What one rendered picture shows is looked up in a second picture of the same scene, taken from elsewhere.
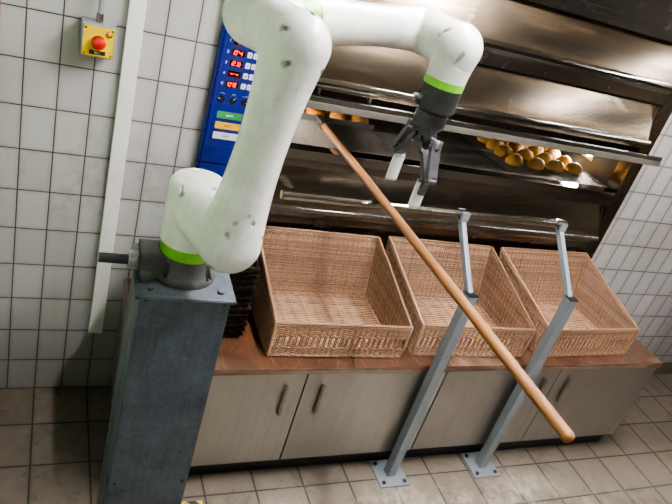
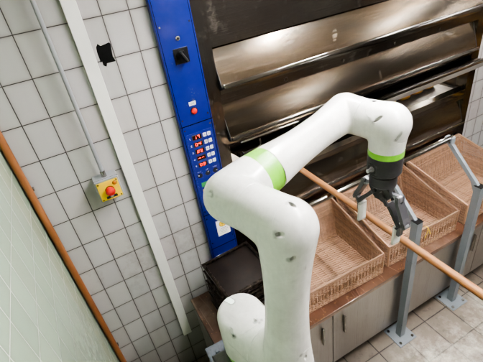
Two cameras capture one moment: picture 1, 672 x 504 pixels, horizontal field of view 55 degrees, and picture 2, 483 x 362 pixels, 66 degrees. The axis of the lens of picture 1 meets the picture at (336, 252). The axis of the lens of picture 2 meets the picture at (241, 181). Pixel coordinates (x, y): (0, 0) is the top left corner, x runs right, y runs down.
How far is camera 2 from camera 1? 0.69 m
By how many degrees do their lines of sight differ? 7
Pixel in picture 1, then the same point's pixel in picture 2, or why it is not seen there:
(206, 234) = not seen: outside the picture
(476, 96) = (357, 82)
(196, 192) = (244, 332)
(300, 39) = (296, 238)
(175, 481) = not seen: outside the picture
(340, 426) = (361, 327)
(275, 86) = (287, 275)
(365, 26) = (313, 149)
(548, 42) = (391, 23)
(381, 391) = (379, 297)
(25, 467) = not seen: outside the picture
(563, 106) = (414, 57)
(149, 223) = (190, 263)
